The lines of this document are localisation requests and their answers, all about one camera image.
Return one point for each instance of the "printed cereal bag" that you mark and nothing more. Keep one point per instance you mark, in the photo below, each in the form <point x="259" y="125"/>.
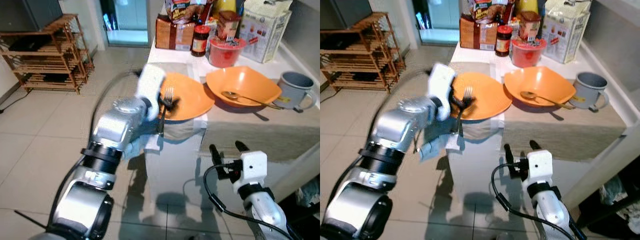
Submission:
<point x="185" y="11"/>
<point x="487" y="11"/>

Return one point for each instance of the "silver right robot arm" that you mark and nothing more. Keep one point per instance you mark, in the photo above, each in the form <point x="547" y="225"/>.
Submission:
<point x="552" y="207"/>
<point x="265" y="210"/>

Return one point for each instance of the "wooden slatted shelf rack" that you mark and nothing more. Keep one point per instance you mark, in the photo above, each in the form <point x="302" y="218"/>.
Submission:
<point x="360" y="65"/>
<point x="47" y="67"/>

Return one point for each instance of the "black appliance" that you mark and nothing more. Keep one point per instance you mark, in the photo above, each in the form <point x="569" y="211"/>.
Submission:
<point x="345" y="11"/>
<point x="27" y="12"/>

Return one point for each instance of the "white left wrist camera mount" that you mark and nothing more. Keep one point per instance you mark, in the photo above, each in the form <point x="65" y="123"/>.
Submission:
<point x="440" y="82"/>
<point x="150" y="82"/>

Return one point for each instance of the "orange bowl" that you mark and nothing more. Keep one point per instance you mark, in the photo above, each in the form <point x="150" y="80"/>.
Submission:
<point x="545" y="80"/>
<point x="250" y="80"/>

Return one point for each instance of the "orange plate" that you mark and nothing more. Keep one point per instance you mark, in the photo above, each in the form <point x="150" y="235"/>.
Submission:
<point x="192" y="97"/>
<point x="490" y="95"/>

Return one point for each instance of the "grey mug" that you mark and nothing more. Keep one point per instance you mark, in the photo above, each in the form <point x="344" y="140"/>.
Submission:
<point x="295" y="92"/>
<point x="590" y="92"/>

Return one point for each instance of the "glass door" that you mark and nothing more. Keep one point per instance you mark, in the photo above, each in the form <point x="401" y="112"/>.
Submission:
<point x="440" y="22"/>
<point x="127" y="22"/>

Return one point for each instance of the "white table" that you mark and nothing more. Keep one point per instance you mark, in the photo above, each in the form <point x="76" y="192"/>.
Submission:
<point x="172" y="170"/>
<point x="470" y="170"/>

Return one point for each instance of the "small brown food packet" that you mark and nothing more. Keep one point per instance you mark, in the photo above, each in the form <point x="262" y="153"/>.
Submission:
<point x="228" y="25"/>
<point x="529" y="25"/>

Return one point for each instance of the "silver metal fork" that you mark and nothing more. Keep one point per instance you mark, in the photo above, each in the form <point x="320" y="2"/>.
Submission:
<point x="468" y="92"/>
<point x="169" y="93"/>

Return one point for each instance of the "yellow bottle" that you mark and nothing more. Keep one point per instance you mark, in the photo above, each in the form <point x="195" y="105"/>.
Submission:
<point x="527" y="5"/>
<point x="226" y="5"/>

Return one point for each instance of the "dark jar with red lid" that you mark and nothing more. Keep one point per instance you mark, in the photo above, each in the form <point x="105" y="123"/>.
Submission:
<point x="503" y="42"/>
<point x="200" y="42"/>

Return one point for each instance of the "pale blue cloth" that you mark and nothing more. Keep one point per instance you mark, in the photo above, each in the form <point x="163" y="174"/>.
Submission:
<point x="432" y="149"/>
<point x="145" y="147"/>

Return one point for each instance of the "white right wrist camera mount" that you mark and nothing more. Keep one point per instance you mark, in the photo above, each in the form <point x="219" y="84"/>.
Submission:
<point x="539" y="164"/>
<point x="252" y="167"/>

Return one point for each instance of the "metal spoon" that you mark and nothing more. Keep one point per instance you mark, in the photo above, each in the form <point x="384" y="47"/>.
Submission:
<point x="529" y="95"/>
<point x="231" y="94"/>

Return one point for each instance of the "red plastic container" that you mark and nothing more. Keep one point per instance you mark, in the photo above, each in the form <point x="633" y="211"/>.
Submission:
<point x="225" y="55"/>
<point x="526" y="56"/>

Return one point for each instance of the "grey tablecloth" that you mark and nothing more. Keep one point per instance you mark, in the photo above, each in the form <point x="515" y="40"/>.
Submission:
<point x="560" y="130"/>
<point x="260" y="130"/>

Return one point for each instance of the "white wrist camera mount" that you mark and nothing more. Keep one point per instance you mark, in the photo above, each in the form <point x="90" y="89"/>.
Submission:
<point x="150" y="82"/>
<point x="440" y="82"/>
<point x="539" y="164"/>
<point x="252" y="167"/>

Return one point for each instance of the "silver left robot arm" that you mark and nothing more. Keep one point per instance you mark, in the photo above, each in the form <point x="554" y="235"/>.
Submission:
<point x="117" y="127"/>
<point x="397" y="130"/>

